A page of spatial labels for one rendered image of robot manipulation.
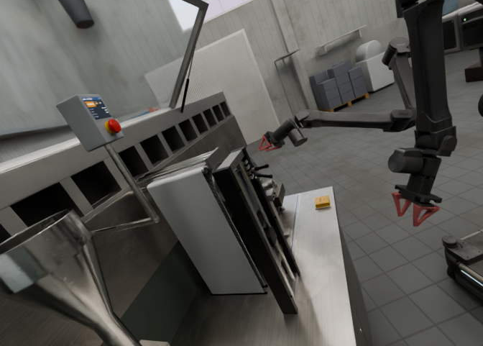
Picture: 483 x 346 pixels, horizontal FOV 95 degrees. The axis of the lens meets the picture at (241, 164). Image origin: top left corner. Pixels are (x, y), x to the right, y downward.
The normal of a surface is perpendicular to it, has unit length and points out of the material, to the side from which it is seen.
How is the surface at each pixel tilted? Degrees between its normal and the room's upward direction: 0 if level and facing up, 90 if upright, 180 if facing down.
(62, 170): 90
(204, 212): 90
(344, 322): 0
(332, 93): 90
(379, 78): 90
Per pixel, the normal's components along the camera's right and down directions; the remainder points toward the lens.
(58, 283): 0.70, 0.25
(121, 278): 0.87, -0.26
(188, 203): -0.28, 0.42
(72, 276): 0.86, 0.11
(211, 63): 0.10, 0.27
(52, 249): 0.78, -0.15
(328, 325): -0.40, -0.87
